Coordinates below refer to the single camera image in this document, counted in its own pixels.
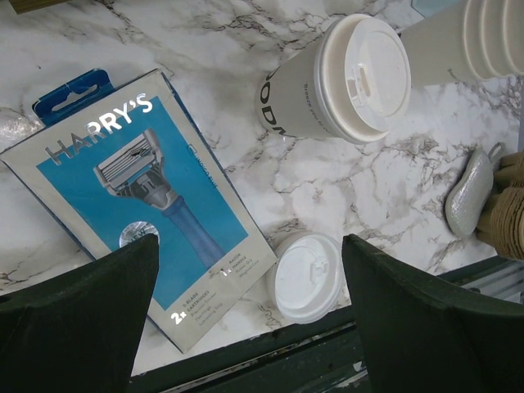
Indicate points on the single paper cup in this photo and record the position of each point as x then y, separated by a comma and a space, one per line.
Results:
306, 98

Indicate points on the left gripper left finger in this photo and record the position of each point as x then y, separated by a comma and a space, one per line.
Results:
80, 331

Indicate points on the stack of white lids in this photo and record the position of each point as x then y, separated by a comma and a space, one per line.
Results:
308, 280

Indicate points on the stack of paper cups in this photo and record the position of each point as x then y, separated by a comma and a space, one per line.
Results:
470, 41

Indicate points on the single white lid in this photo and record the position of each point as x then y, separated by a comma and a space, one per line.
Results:
363, 79

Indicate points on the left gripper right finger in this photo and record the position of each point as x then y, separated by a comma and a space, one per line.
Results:
423, 334

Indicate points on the blue razor package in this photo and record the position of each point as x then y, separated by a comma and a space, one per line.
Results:
133, 163

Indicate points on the brown cardboard cup carrier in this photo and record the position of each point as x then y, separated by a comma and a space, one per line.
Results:
501, 221

